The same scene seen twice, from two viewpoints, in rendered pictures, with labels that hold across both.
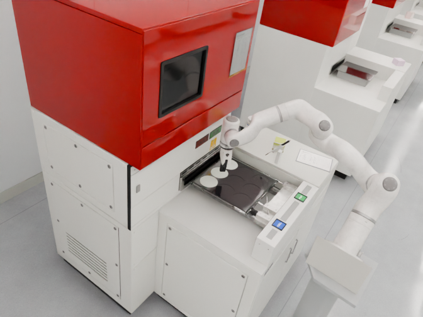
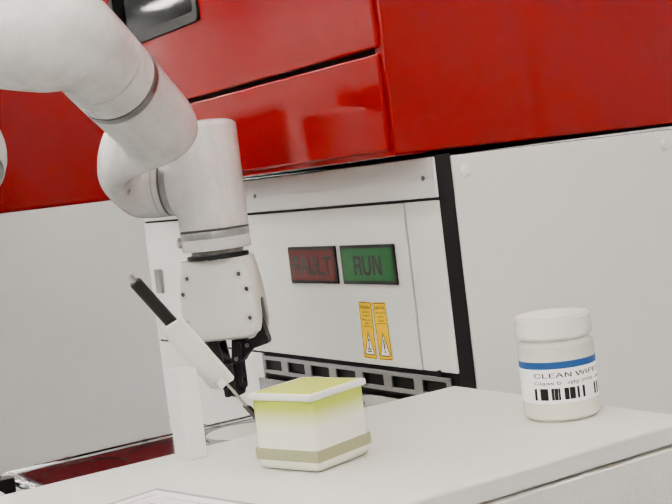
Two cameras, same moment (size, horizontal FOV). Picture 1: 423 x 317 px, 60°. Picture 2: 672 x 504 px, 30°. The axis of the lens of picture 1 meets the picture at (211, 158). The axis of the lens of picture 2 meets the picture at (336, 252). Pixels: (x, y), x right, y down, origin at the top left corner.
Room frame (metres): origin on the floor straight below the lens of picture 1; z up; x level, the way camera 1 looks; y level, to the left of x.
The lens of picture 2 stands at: (2.46, -1.31, 1.21)
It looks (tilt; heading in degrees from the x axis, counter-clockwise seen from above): 3 degrees down; 119
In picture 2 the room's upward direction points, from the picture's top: 7 degrees counter-clockwise
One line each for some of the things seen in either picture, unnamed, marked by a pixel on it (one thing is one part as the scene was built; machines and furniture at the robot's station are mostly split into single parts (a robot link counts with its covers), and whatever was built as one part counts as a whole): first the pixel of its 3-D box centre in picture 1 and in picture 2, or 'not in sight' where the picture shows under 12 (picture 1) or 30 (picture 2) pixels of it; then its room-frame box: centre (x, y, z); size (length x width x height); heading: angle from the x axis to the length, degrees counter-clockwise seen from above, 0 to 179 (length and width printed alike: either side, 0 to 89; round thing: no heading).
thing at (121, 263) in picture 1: (137, 212); not in sight; (1.73, 0.43, 0.41); 0.82 x 0.71 x 0.82; 150
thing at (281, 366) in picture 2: (204, 157); (347, 374); (1.71, 0.04, 0.96); 0.44 x 0.01 x 0.02; 150
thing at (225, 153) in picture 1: (225, 152); (222, 292); (1.61, -0.07, 1.09); 0.10 x 0.07 x 0.11; 12
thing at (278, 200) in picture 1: (276, 205); not in sight; (1.50, -0.39, 0.87); 0.36 x 0.08 x 0.03; 150
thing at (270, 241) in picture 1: (287, 219); not in sight; (1.38, -0.44, 0.89); 0.55 x 0.09 x 0.14; 150
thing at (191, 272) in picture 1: (242, 239); not in sight; (1.63, -0.28, 0.41); 0.97 x 0.64 x 0.82; 150
